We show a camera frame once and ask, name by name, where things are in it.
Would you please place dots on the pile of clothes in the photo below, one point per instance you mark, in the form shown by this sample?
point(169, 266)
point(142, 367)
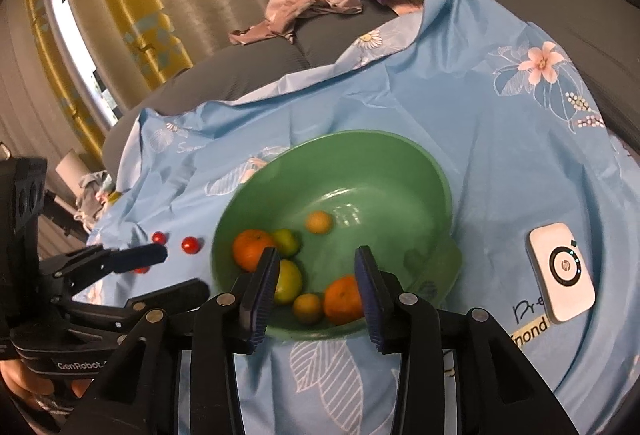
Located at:
point(95, 195)

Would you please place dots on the grey sofa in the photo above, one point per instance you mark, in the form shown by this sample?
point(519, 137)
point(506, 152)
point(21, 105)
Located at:
point(225, 75)

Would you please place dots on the small yellow round fruit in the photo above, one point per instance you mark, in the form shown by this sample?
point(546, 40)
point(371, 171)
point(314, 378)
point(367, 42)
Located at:
point(307, 307)
point(319, 221)

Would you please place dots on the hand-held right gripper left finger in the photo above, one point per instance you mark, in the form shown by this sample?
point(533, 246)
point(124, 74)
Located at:
point(260, 300)

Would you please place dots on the white pocket device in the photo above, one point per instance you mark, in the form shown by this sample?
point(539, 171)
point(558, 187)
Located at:
point(562, 272)

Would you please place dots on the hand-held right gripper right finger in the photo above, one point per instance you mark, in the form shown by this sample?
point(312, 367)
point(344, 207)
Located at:
point(371, 300)

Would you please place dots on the light blue floral cloth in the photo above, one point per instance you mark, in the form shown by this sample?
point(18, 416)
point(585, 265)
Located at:
point(500, 140)

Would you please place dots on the green oval fruit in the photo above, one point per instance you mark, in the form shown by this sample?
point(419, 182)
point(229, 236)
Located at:
point(288, 240)

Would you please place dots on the yellow-green round fruit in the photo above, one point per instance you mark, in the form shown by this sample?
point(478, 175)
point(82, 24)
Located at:
point(291, 282)

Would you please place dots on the green plastic bowl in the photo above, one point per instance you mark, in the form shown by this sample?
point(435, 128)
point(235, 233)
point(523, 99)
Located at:
point(380, 175)

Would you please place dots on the person's left hand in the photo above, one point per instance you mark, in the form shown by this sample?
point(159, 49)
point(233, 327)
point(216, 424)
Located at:
point(15, 377)

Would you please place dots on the window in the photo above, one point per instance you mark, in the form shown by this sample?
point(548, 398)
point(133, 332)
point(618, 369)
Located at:
point(70, 40)

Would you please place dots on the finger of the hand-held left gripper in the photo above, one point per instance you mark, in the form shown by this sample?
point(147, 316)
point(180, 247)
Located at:
point(170, 294)
point(137, 256)

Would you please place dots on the white roll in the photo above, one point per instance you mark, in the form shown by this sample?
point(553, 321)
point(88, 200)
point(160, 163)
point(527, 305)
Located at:
point(70, 167)

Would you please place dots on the red cherry tomato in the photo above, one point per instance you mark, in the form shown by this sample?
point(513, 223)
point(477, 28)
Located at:
point(190, 244)
point(159, 237)
point(142, 270)

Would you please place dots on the orange mandarin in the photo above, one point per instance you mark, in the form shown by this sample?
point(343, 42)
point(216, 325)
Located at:
point(252, 249)
point(344, 299)

